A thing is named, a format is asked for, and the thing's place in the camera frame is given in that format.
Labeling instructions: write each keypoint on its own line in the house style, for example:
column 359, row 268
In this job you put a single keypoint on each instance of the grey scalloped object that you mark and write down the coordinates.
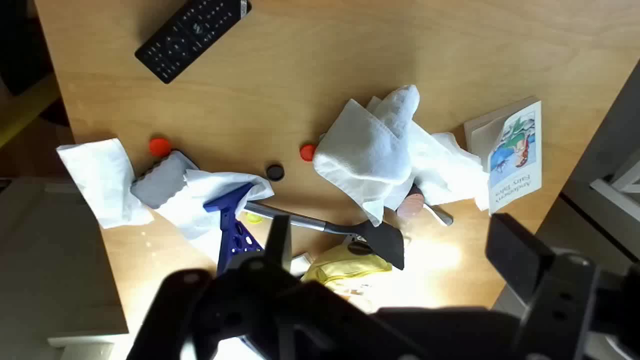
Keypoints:
column 163, row 180

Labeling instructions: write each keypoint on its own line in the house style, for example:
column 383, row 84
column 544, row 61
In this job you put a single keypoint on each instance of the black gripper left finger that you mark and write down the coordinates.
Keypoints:
column 168, row 323

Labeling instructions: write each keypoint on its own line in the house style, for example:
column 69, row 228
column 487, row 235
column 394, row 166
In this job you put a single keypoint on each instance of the large crumpled white cloth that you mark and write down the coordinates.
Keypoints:
column 377, row 152

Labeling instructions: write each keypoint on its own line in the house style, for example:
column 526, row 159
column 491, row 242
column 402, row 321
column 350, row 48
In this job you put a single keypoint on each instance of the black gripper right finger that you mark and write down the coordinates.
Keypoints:
column 517, row 255

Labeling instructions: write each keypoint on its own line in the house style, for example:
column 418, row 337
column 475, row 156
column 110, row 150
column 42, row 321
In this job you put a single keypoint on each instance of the white cloth under blue tool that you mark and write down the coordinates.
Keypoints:
column 186, row 206

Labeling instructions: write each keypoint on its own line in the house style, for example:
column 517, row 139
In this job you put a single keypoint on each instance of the white cloth near table edge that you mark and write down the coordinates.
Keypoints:
column 103, row 172

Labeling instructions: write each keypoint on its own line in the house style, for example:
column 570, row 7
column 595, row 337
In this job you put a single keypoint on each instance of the black spatula with metal handle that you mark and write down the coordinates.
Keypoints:
column 383, row 240

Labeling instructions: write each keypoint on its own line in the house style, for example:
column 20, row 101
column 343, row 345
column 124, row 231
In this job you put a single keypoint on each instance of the black bottle cap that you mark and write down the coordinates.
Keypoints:
column 274, row 172

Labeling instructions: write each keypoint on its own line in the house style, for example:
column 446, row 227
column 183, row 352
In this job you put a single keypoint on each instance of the illustrated paperback book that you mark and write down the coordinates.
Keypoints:
column 508, row 145

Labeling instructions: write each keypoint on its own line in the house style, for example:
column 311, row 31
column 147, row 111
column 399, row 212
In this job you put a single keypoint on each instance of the orange bottle cap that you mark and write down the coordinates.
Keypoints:
column 307, row 152
column 159, row 146

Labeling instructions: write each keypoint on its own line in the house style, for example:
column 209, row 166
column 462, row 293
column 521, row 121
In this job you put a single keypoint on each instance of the blue plastic tool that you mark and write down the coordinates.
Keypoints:
column 237, row 239

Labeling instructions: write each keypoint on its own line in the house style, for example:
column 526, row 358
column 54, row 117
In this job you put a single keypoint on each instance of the black tv remote control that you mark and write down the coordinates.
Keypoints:
column 189, row 33

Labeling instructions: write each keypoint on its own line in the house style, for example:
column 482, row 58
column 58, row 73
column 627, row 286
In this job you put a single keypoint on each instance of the yellow crumpled cloth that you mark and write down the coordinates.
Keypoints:
column 341, row 265

